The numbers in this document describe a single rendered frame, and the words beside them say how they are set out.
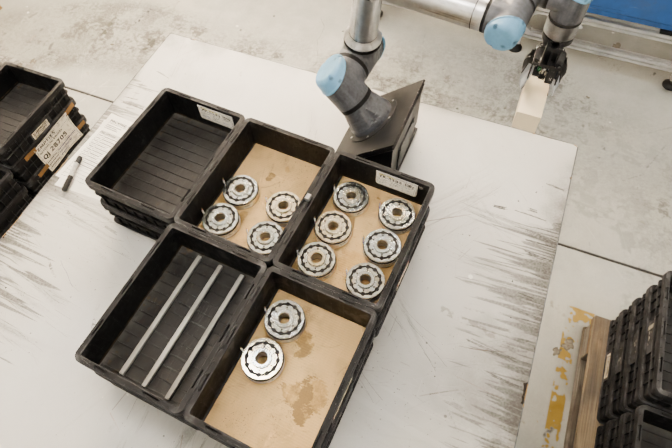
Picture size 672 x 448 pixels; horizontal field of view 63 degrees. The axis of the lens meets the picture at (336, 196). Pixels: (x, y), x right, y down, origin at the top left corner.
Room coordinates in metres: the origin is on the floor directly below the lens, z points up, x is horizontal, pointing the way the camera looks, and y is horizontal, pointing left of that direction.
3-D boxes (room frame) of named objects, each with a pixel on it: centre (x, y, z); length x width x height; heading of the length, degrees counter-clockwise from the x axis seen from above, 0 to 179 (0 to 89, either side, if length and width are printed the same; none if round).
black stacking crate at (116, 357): (0.49, 0.40, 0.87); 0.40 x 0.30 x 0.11; 153
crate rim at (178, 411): (0.49, 0.40, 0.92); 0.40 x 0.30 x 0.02; 153
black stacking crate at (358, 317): (0.35, 0.13, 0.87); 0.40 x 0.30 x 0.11; 153
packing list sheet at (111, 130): (1.14, 0.77, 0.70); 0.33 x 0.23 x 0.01; 156
